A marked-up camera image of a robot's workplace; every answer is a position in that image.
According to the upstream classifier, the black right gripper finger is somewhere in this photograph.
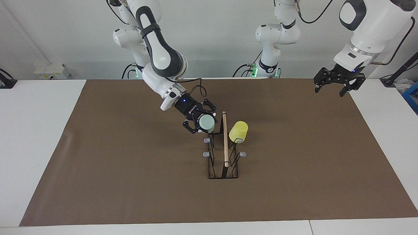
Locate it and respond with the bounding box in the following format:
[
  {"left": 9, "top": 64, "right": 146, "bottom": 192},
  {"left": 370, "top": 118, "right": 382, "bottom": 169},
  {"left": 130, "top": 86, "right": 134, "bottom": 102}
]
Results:
[
  {"left": 202, "top": 99, "right": 217, "bottom": 117},
  {"left": 183, "top": 121, "right": 204, "bottom": 134}
]

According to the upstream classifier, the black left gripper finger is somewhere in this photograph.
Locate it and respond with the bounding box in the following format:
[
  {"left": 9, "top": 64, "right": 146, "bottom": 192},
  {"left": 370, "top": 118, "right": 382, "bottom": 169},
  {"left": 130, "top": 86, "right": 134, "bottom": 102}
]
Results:
[
  {"left": 339, "top": 74, "right": 366, "bottom": 97},
  {"left": 314, "top": 68, "right": 331, "bottom": 93}
]

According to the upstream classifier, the green plastic cup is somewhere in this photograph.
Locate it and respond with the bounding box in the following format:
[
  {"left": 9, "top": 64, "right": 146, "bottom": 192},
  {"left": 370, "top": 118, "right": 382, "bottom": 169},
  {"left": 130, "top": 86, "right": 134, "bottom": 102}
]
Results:
[{"left": 199, "top": 114, "right": 216, "bottom": 133}]

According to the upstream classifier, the yellow plastic cup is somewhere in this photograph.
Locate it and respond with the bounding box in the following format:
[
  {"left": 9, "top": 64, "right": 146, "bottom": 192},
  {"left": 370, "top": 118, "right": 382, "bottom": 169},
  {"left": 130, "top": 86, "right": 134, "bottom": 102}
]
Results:
[{"left": 229, "top": 121, "right": 249, "bottom": 143}]

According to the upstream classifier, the black stand pole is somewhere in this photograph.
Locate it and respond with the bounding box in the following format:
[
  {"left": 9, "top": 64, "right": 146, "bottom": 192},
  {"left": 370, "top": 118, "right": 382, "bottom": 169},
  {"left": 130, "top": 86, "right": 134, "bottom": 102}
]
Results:
[{"left": 380, "top": 52, "right": 418, "bottom": 87}]

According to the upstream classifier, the clear plastic bag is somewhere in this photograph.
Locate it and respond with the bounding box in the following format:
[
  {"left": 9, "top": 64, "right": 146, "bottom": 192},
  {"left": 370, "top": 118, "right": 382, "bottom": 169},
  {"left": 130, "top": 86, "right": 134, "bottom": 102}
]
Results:
[{"left": 394, "top": 79, "right": 416, "bottom": 94}]

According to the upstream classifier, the blue box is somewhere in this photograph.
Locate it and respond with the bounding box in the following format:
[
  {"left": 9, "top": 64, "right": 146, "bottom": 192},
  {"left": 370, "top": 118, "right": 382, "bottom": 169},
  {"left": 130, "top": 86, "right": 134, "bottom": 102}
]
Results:
[{"left": 402, "top": 82, "right": 418, "bottom": 115}]

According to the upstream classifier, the brown table mat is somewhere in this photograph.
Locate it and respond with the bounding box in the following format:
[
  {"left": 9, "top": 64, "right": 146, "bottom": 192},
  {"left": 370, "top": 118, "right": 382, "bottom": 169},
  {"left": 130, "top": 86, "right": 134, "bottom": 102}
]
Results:
[{"left": 19, "top": 78, "right": 418, "bottom": 227}]

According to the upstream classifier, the white power strip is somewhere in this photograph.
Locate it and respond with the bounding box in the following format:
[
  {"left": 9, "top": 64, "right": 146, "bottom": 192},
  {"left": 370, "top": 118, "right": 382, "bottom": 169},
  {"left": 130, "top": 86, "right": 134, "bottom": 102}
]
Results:
[{"left": 34, "top": 63, "right": 70, "bottom": 80}]

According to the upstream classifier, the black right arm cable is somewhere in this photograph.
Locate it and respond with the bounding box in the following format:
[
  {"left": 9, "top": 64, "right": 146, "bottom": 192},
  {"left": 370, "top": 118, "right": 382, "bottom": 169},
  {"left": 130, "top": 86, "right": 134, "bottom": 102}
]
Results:
[{"left": 163, "top": 76, "right": 207, "bottom": 98}]

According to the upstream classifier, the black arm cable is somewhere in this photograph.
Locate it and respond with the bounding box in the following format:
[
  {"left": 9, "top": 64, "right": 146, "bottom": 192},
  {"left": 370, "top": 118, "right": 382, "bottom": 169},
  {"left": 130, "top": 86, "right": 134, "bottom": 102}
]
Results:
[
  {"left": 294, "top": 0, "right": 417, "bottom": 66},
  {"left": 163, "top": 76, "right": 207, "bottom": 98}
]

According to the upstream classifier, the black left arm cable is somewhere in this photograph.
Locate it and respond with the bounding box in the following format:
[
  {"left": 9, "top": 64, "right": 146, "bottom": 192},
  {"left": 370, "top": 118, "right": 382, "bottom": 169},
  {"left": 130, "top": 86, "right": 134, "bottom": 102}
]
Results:
[{"left": 294, "top": 0, "right": 417, "bottom": 66}]

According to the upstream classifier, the black wire cup rack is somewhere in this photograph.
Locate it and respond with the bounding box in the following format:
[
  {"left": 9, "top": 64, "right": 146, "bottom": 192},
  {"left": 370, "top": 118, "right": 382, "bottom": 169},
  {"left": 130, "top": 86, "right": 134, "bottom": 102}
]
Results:
[{"left": 203, "top": 111, "right": 247, "bottom": 180}]

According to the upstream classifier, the black base cable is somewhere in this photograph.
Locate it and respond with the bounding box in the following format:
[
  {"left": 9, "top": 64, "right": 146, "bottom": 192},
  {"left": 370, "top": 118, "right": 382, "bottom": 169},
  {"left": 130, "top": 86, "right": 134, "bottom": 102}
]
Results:
[
  {"left": 233, "top": 64, "right": 253, "bottom": 78},
  {"left": 121, "top": 63, "right": 136, "bottom": 79}
]

